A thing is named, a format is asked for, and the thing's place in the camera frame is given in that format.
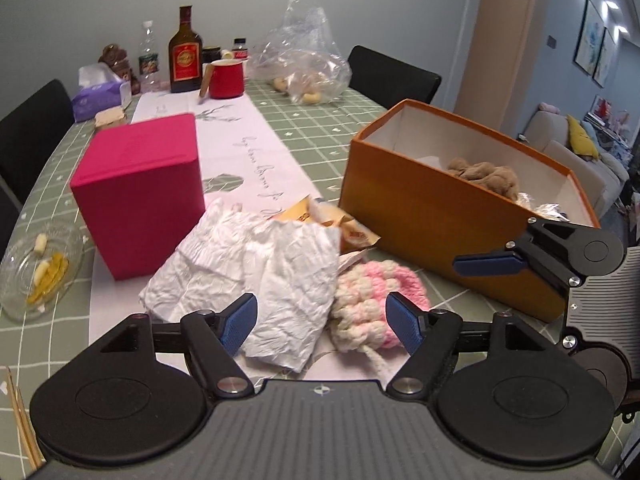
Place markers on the glass plate with peels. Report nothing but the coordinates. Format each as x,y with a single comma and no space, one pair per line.
38,268

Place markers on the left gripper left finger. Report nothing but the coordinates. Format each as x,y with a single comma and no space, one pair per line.
143,388

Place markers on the magenta cube box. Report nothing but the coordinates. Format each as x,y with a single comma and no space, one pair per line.
139,190

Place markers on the dark jar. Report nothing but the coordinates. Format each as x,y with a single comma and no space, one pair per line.
211,54

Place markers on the right framed wall picture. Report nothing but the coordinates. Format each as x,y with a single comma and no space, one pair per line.
605,58

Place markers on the wooden chopsticks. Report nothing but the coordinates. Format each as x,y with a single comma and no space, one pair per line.
23,423

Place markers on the small dark sauce bottle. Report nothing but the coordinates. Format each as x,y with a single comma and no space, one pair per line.
239,50

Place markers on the small cardboard box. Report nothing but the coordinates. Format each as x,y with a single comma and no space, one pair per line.
109,118

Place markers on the clear plastic bag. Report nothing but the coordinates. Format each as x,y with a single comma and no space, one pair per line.
300,59

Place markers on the black chair far side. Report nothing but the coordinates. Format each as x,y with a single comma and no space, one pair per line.
387,81

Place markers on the beige sofa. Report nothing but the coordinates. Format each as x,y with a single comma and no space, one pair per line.
602,177

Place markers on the orange cardboard box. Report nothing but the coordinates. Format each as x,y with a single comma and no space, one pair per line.
396,183

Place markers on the brown bear figurine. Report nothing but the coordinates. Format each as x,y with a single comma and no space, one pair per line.
116,58

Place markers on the left framed wall picture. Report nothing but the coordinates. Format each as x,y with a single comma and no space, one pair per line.
589,39

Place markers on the black chair left side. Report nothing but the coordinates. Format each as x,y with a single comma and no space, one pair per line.
31,133

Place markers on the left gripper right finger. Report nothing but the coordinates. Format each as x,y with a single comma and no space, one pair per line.
499,389

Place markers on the clear water bottle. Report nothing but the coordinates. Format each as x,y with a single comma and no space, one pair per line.
149,67

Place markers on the brown plush toy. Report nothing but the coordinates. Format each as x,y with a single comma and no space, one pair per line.
501,180

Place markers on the brown liquor bottle red label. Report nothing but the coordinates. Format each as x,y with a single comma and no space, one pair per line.
185,55

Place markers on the pink white knitted item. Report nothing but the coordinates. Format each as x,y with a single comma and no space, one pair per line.
357,319

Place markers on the purple tissue box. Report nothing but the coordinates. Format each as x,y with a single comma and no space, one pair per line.
99,89

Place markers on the red mug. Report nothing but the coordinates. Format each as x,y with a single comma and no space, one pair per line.
223,79

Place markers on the orange snack packet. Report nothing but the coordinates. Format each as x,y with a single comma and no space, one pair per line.
354,235

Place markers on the white paper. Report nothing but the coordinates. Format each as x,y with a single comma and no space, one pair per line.
291,268

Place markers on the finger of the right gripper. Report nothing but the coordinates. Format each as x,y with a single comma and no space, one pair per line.
563,254

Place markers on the framed wall picture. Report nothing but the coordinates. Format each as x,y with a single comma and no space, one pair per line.
589,39
605,58

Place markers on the black chair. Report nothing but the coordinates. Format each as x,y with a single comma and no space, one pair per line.
31,133
387,81

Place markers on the yellow cushion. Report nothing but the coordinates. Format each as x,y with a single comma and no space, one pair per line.
580,143

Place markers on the beige door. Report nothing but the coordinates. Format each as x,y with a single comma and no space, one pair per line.
496,50

